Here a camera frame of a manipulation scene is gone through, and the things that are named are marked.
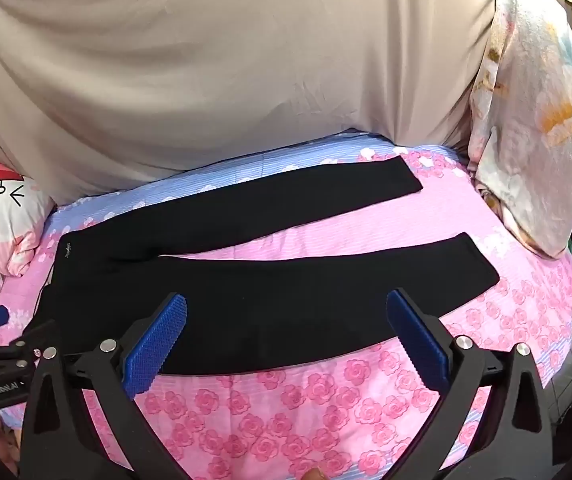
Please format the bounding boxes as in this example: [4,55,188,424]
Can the black pants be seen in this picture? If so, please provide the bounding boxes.
[36,155,499,377]

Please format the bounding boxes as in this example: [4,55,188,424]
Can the beige cloth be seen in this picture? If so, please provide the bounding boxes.
[0,0,511,206]

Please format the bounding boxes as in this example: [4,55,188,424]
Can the pink floral bedsheet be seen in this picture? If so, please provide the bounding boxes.
[0,130,572,480]

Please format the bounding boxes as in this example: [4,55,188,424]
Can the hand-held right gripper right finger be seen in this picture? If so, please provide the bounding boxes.
[381,287,559,480]

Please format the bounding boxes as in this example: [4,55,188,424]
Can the pale floral quilt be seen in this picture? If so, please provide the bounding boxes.
[466,0,572,261]

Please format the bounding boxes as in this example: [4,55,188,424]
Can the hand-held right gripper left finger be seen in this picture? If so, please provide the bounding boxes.
[18,292,187,480]

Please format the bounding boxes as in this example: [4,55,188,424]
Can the white cartoon face pillow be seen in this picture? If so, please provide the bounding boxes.
[0,157,54,277]

